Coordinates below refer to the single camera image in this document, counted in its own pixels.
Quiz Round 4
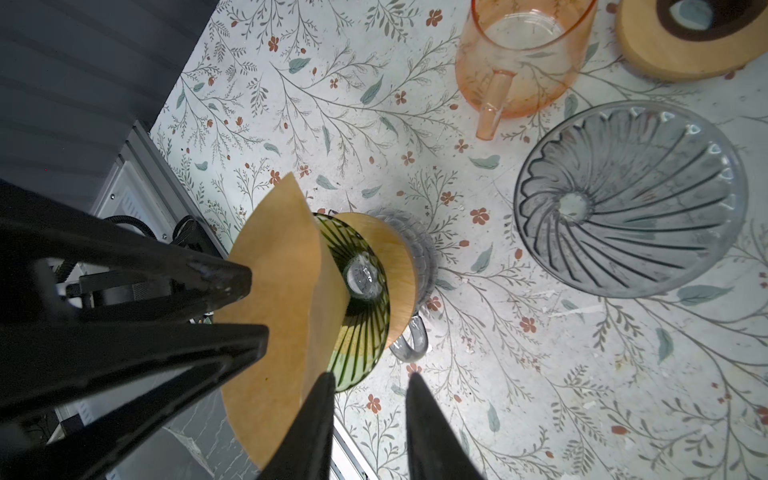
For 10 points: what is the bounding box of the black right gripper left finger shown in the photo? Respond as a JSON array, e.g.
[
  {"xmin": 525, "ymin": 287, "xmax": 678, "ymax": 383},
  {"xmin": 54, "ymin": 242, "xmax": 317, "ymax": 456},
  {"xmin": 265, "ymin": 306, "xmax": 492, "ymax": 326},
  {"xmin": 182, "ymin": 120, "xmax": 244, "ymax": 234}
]
[{"xmin": 257, "ymin": 372, "xmax": 335, "ymax": 480}]

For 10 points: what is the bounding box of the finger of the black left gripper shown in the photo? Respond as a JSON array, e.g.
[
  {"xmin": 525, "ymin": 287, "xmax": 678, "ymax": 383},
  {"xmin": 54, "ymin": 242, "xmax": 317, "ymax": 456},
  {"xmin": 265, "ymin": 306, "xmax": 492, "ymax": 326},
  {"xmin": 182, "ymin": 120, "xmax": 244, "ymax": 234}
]
[
  {"xmin": 1, "ymin": 323, "xmax": 269, "ymax": 479},
  {"xmin": 1, "ymin": 182, "xmax": 252, "ymax": 324}
]

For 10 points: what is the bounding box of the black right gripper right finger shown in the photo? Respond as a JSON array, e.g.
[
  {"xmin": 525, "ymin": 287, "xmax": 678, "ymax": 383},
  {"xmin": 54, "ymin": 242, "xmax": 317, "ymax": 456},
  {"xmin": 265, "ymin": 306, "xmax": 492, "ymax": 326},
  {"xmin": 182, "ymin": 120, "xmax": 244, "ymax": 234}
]
[{"xmin": 406, "ymin": 373, "xmax": 482, "ymax": 480}]

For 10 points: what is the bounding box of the green glass dripper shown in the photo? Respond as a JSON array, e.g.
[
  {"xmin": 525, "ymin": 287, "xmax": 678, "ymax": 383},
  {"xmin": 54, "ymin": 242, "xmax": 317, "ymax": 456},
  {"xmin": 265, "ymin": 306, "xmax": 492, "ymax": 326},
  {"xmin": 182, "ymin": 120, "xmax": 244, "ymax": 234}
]
[{"xmin": 314, "ymin": 213, "xmax": 391, "ymax": 393}]

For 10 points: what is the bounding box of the orange glass carafe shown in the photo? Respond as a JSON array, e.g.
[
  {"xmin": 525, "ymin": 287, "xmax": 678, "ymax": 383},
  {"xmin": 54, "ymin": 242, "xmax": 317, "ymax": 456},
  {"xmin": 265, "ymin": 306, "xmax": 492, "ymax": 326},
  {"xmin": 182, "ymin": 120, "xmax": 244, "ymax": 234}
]
[{"xmin": 455, "ymin": 0, "xmax": 598, "ymax": 141}]

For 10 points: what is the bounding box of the grey glass carafe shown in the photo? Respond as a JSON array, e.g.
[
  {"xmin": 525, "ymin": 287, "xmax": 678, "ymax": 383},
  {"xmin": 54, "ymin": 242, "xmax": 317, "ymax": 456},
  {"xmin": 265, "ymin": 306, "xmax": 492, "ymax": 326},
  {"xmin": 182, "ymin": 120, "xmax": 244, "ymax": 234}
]
[{"xmin": 368, "ymin": 207, "xmax": 438, "ymax": 363}]

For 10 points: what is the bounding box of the grey glass dripper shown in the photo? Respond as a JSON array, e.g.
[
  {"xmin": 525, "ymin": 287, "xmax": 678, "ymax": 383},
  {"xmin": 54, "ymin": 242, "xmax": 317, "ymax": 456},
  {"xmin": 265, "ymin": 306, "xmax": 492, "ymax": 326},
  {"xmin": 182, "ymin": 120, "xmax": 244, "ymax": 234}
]
[{"xmin": 514, "ymin": 101, "xmax": 748, "ymax": 298}]

